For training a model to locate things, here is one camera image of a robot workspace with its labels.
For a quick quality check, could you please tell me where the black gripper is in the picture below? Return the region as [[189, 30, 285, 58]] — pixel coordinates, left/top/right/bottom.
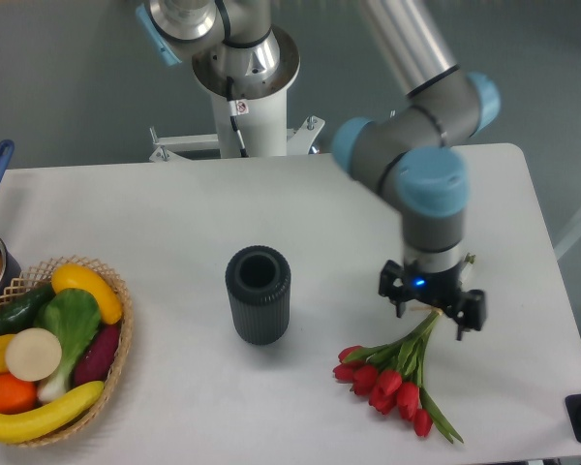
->
[[378, 260, 486, 341]]

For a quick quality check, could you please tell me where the red tulip bouquet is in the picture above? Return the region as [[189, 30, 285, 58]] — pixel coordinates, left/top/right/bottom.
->
[[332, 254, 476, 445]]

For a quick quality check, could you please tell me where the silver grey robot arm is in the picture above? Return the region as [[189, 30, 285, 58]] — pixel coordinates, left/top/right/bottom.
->
[[136, 1, 501, 332]]

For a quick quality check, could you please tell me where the dark grey ribbed vase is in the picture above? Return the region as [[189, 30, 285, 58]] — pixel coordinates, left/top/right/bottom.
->
[[225, 245, 291, 346]]

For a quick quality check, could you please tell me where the purple sweet potato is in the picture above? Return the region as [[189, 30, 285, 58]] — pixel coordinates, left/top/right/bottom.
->
[[73, 325, 120, 387]]

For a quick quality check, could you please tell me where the green bok choy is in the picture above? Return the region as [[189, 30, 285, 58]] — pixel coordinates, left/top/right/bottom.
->
[[34, 289, 101, 404]]

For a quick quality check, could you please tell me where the yellow squash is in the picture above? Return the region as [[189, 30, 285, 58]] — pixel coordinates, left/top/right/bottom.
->
[[50, 263, 123, 325]]

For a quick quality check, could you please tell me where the woven wicker basket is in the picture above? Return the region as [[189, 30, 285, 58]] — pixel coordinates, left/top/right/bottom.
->
[[0, 256, 133, 447]]

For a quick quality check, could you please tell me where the beige round radish slice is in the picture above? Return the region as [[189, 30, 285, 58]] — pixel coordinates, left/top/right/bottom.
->
[[5, 327, 62, 382]]

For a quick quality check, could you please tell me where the green cucumber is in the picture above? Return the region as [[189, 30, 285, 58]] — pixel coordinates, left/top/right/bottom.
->
[[0, 284, 55, 336]]

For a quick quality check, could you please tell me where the orange fruit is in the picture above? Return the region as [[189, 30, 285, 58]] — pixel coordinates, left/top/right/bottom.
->
[[0, 373, 37, 415]]

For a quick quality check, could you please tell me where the yellow banana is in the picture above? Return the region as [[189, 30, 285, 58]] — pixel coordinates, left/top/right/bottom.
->
[[0, 381, 105, 444]]

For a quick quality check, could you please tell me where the metal table clamp bracket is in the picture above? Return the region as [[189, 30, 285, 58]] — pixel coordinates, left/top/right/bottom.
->
[[148, 115, 325, 163]]

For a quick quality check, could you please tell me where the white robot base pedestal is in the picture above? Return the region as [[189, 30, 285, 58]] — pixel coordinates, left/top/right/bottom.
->
[[192, 25, 300, 158]]

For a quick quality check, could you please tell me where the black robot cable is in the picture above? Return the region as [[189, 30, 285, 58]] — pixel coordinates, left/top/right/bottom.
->
[[225, 76, 250, 158]]

